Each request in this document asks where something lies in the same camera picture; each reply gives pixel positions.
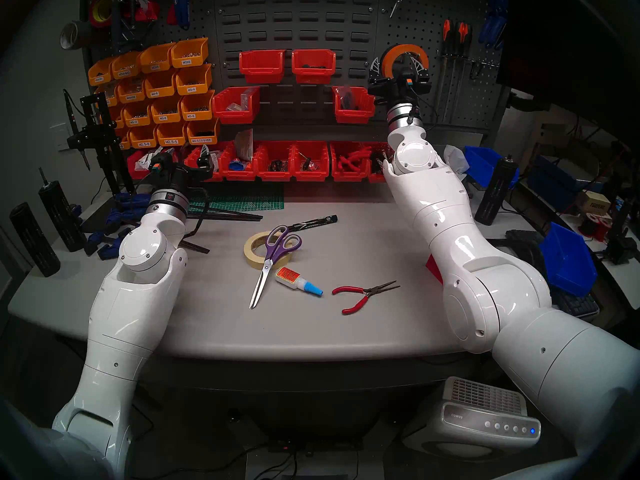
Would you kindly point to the clear plastic hardware bag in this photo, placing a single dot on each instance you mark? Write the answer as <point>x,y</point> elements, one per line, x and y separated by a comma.
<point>216,160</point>

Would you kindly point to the green cutting mat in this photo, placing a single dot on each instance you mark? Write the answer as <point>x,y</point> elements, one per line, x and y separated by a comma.
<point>245,202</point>

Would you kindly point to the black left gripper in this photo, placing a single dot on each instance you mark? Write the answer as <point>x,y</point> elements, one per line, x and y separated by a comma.
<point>182,174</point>

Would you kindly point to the black cylindrical tool holder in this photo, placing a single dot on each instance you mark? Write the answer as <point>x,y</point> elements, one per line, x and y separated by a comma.
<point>35,244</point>
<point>495,194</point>
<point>62,216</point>

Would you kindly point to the black printed frame part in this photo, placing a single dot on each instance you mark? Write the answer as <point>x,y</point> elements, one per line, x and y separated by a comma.
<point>520,236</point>

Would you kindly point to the Kimtech tissue box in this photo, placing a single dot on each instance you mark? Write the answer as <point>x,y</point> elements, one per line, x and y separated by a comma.
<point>456,159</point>

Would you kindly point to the dark blue storage bin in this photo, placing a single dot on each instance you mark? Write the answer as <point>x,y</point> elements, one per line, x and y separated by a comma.
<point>550,184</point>

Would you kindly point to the clear plastic parts bag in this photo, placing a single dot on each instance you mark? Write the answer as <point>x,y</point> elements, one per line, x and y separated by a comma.
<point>240,104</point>
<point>347,98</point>

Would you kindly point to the small blue plastic part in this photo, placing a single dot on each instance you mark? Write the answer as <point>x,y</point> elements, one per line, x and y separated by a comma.
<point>237,165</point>

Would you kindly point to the orange tape roll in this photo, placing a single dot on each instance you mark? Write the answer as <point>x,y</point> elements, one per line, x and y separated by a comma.
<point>400,49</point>

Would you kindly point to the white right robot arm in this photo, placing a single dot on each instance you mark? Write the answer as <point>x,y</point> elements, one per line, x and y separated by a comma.
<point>450,209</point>

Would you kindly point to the blue plastic storage bin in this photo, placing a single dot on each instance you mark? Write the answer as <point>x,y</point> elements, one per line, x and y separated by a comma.
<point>480,159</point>
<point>570,264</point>

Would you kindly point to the black computer monitor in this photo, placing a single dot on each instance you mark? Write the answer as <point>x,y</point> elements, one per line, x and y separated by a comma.
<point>575,34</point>

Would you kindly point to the grey pegboard back panel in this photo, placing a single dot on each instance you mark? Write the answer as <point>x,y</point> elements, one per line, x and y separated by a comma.
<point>325,29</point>

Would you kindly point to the yellow plastic parts bin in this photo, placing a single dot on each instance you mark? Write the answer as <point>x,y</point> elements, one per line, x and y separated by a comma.
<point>137,115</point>
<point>160,86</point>
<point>156,59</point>
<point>143,139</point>
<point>189,53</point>
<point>118,118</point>
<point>131,91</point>
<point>171,135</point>
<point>202,133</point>
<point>197,106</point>
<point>111,96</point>
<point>193,80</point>
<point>100,74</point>
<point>166,111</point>
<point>125,66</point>
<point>125,141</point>

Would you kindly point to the pile of blue clamps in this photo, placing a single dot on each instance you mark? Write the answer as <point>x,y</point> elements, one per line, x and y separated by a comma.
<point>127,204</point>

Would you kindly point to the black tape roll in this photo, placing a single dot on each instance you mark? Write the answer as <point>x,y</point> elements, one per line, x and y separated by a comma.
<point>388,70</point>

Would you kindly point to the small cardboard box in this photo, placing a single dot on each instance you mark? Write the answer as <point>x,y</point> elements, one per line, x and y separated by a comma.
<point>595,204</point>

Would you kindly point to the red plastic storage bin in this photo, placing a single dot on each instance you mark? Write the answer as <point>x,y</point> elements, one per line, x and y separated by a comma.
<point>375,177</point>
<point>261,66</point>
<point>235,115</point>
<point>347,176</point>
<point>134,166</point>
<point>274,176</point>
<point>310,176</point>
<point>215,177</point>
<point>237,176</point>
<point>353,116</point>
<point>313,74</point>
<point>434,269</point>

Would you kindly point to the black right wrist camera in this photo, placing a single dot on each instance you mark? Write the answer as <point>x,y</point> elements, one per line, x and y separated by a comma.
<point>406,79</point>

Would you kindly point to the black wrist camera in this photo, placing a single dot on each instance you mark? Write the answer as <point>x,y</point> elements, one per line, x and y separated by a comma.
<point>406,79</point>
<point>162,166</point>

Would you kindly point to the black bar clamp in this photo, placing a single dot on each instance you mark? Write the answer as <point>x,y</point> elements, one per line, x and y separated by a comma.
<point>125,34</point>

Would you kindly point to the white Coway air purifier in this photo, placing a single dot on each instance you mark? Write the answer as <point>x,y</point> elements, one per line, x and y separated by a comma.
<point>460,419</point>

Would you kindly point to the grey duct tape roll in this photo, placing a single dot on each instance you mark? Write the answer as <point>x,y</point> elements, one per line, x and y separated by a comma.
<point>80,34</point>

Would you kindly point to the red yellow tape roll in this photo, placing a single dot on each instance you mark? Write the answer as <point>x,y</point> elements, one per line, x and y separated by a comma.
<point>95,9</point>

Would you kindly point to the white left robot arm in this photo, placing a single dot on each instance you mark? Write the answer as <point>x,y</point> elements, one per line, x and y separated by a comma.
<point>130,304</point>

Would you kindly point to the black tripod rods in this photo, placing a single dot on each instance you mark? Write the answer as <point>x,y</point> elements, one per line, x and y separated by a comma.
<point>235,215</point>

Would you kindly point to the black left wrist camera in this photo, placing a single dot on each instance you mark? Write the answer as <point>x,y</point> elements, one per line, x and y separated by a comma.
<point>162,166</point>

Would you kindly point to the black marker pen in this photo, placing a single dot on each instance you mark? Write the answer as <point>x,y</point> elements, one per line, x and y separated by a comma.
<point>315,223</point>

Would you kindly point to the black carabiner hook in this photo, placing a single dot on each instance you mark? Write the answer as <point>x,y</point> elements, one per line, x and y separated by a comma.
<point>474,70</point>

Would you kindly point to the small silver scissors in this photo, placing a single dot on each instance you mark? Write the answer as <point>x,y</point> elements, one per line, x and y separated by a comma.
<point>398,1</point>

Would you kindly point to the black metal fixture stand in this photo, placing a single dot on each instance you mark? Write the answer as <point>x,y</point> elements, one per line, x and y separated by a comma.
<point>100,134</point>

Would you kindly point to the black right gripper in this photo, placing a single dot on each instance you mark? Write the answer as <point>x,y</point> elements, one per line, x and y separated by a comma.
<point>402,98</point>

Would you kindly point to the black power strip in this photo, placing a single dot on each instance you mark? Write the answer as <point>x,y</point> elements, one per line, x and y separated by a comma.
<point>320,444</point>

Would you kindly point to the white side table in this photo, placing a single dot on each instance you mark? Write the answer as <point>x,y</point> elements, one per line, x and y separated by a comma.
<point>627,284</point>

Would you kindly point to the glue bottle with blue cap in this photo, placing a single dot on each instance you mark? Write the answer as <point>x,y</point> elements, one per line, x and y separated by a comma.
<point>289,277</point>

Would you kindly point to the black computer keyboard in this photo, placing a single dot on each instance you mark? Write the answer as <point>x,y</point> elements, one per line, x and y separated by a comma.
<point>582,306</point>

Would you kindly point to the black soldering iron pen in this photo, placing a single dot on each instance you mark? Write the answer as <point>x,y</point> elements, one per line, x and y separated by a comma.
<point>71,111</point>

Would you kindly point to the beige masking tape roll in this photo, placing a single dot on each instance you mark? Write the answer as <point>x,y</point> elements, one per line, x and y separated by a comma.
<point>250,254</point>

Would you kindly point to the black desktop device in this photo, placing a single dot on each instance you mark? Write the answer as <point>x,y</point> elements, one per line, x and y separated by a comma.
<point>620,244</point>

